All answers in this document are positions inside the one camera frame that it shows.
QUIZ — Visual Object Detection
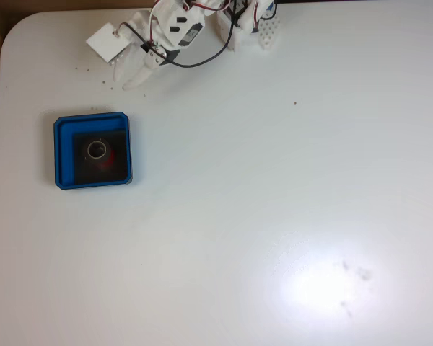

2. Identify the red tape roll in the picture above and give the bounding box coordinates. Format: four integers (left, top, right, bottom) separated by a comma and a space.
79, 138, 118, 171

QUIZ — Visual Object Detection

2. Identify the blue square box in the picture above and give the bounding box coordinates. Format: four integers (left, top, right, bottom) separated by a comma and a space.
53, 111, 134, 190

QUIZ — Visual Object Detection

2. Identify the black foam pad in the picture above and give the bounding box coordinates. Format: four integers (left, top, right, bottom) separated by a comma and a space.
73, 130, 129, 182

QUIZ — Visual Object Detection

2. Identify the white square camera box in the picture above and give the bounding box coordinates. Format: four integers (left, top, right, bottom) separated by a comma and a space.
85, 22, 133, 63

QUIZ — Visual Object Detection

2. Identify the black cable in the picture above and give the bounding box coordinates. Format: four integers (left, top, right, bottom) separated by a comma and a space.
164, 0, 279, 69

